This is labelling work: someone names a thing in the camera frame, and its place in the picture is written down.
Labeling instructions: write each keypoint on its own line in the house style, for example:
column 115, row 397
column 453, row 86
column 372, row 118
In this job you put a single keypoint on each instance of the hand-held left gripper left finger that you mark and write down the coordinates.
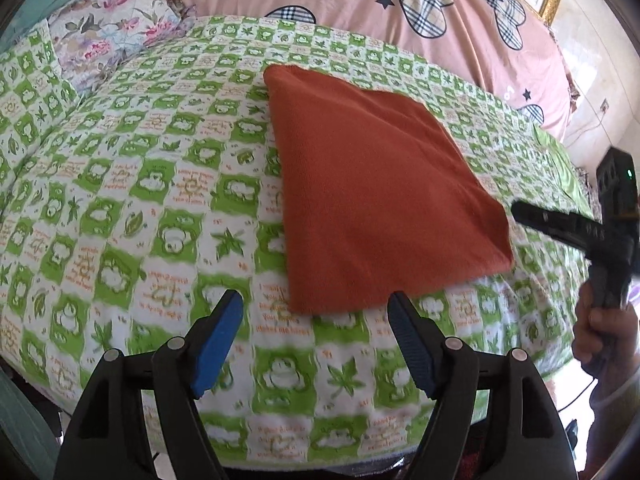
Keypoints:
column 220, row 345

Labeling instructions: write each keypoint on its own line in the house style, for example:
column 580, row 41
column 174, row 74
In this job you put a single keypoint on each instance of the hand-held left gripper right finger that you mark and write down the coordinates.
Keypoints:
column 412, row 345

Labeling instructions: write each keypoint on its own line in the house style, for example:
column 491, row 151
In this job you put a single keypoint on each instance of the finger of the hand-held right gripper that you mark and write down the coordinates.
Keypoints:
column 550, row 222

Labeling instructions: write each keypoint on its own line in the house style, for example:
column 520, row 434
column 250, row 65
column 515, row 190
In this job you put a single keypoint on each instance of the orange knit sweater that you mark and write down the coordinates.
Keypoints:
column 375, row 185

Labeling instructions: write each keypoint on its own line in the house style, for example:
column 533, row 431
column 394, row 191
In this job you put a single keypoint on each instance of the person's right forearm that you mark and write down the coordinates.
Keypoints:
column 617, row 420

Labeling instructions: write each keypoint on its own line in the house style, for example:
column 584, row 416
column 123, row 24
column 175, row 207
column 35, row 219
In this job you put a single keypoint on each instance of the person's right hand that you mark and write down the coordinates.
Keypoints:
column 605, row 330

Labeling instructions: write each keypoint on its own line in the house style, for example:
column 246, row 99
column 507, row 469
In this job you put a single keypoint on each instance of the plain green sheet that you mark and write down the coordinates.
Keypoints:
column 565, row 170

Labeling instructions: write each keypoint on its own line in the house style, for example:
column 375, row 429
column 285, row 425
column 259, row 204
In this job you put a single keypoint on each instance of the green frog print blanket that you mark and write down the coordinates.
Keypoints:
column 125, row 210

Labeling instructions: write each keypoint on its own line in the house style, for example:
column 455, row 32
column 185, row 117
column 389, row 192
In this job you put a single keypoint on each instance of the white floral pillow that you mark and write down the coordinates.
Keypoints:
column 110, row 25

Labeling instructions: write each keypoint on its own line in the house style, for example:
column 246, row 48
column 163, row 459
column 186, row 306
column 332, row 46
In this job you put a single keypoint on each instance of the wall socket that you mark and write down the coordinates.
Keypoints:
column 605, row 106

